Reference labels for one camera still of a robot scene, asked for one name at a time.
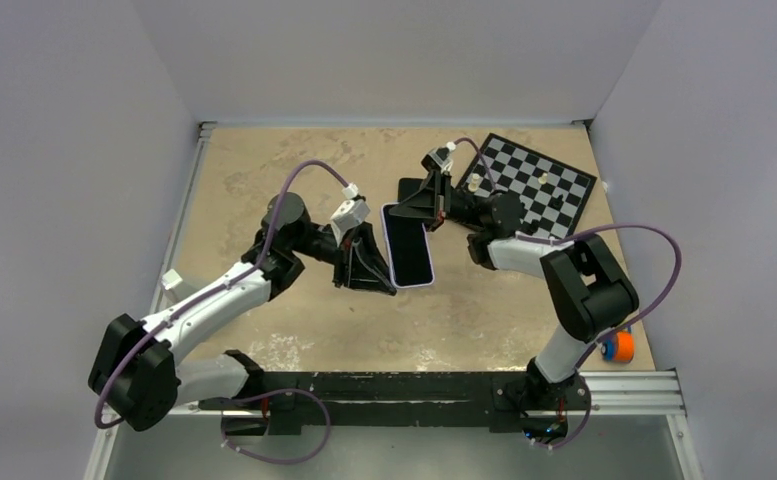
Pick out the colourful toy car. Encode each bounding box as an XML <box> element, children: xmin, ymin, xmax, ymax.
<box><xmin>601</xmin><ymin>327</ymin><xmax>635</xmax><ymax>364</ymax></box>

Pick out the black white chessboard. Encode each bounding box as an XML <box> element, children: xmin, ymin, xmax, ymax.
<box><xmin>460</xmin><ymin>133</ymin><xmax>597</xmax><ymax>239</ymax></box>

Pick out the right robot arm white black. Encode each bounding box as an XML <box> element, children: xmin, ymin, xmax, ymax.
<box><xmin>390</xmin><ymin>171</ymin><xmax>640</xmax><ymax>410</ymax></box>

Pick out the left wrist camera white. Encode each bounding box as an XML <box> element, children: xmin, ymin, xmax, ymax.
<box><xmin>329</xmin><ymin>183</ymin><xmax>370</xmax><ymax>245</ymax></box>

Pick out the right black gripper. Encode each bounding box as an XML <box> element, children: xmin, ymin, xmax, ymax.
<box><xmin>385</xmin><ymin>171</ymin><xmax>482</xmax><ymax>234</ymax></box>

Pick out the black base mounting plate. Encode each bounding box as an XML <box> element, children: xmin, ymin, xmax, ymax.
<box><xmin>198</xmin><ymin>371</ymin><xmax>590</xmax><ymax>439</ymax></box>

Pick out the black phone on table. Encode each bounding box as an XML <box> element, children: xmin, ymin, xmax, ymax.
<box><xmin>397</xmin><ymin>177</ymin><xmax>430</xmax><ymax>206</ymax></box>

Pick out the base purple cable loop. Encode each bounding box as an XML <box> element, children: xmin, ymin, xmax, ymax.
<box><xmin>220</xmin><ymin>385</ymin><xmax>332</xmax><ymax>466</ymax></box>

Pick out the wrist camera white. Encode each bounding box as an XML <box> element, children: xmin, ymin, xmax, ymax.
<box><xmin>421</xmin><ymin>142</ymin><xmax>457</xmax><ymax>175</ymax></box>
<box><xmin>329</xmin><ymin>183</ymin><xmax>370</xmax><ymax>245</ymax></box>

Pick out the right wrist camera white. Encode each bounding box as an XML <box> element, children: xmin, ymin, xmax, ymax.
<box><xmin>421</xmin><ymin>142</ymin><xmax>457</xmax><ymax>175</ymax></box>

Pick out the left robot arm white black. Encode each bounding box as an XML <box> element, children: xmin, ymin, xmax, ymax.
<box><xmin>88</xmin><ymin>192</ymin><xmax>397</xmax><ymax>431</ymax></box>

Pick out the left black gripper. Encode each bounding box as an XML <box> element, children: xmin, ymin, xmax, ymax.
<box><xmin>288</xmin><ymin>218</ymin><xmax>399</xmax><ymax>292</ymax></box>

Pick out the white chess piece left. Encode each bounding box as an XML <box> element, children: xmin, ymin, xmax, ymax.
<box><xmin>467</xmin><ymin>173</ymin><xmax>482</xmax><ymax>193</ymax></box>

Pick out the small white box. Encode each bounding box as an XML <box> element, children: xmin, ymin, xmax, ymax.
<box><xmin>160</xmin><ymin>269</ymin><xmax>183</xmax><ymax>290</ymax></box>

